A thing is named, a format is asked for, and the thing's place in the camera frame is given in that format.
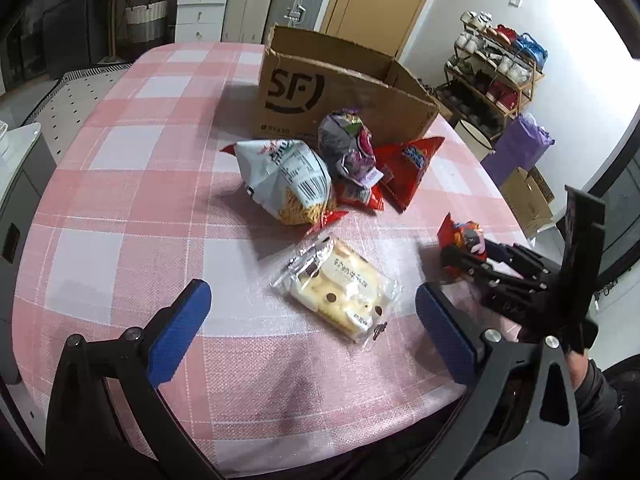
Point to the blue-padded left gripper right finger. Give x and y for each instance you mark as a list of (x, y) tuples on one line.
[(517, 418)]

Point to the red chip bag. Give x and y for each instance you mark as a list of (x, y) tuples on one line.
[(403, 166)]

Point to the small red snack packet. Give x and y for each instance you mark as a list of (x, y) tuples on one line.
[(468, 237)]

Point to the red snack bag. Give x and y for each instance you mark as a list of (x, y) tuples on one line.
[(354, 195)]

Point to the wooden door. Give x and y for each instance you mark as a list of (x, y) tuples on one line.
[(382, 25)]

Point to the clear cracker pack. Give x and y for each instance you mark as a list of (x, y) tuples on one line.
[(337, 284)]

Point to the white noodle snack bag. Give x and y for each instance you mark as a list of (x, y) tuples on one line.
[(289, 180)]

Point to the beige suitcase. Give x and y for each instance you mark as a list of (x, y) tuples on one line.
[(245, 21)]

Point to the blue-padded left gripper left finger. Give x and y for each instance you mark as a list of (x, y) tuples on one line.
[(107, 418)]

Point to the person's right hand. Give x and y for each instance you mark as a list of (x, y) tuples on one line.
[(587, 379)]

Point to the wooden shoe rack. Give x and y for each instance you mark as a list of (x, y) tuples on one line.
[(492, 75)]

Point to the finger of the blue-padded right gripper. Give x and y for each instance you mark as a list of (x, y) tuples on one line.
[(459, 262), (517, 257)]

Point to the cream trash bin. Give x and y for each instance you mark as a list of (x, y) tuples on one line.
[(474, 139)]

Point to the dotted floor rug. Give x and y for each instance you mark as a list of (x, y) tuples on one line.
[(65, 108)]

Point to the cardboard box on floor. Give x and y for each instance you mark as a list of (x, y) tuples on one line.
[(526, 201)]

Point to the pink checkered tablecloth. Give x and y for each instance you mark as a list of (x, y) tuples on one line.
[(146, 199)]

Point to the woven laundry basket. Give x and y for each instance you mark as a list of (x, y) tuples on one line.
[(146, 26)]

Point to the brown SF cardboard box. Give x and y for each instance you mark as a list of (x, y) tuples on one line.
[(307, 75)]

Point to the purple gift bag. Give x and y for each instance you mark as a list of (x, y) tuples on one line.
[(521, 145)]

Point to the grey side cabinet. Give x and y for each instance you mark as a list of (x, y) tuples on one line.
[(26, 168)]

